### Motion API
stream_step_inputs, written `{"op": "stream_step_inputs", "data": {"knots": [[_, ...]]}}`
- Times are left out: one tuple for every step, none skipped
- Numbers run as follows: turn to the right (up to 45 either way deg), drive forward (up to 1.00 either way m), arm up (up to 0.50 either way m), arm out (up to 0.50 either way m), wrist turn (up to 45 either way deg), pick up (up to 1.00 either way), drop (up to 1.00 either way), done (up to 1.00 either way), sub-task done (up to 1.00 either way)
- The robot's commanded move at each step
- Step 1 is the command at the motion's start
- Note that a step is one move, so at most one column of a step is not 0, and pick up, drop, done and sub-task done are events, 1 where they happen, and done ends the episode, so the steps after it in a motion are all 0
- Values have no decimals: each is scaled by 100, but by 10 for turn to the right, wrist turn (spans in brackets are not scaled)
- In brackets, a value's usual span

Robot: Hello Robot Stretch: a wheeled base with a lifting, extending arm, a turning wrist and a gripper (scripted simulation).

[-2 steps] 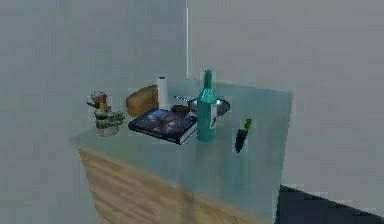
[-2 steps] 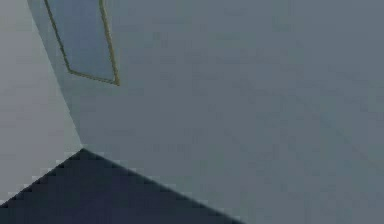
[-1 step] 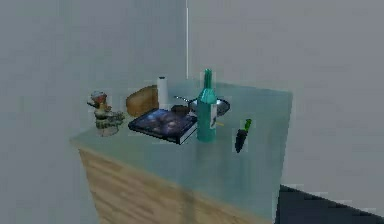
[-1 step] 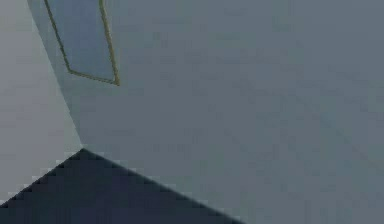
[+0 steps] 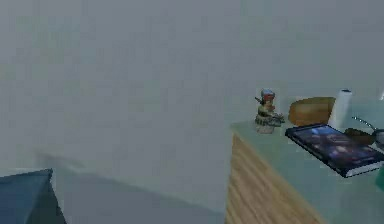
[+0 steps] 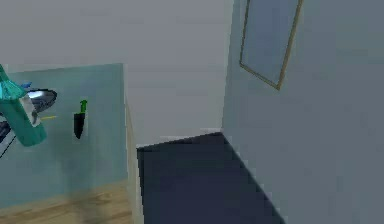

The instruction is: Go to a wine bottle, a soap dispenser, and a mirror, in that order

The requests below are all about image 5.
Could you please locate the small seated figurine statue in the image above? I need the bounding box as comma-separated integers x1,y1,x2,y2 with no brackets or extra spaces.
254,88,286,135

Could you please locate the wooden counter with pale top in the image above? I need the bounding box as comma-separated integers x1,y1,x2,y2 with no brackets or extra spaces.
225,103,384,224

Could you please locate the brown bread loaf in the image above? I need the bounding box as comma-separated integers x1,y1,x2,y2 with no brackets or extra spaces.
288,96,337,127

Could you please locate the dark blue book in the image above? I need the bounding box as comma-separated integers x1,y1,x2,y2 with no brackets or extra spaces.
284,123,384,179

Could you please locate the white paper towel roll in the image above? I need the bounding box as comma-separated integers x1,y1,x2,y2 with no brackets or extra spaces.
327,88,353,131

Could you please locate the brown potato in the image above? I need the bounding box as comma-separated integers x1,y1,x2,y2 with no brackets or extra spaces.
344,127,375,146

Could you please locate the dark blue bin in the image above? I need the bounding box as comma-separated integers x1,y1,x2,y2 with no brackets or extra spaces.
0,168,67,224

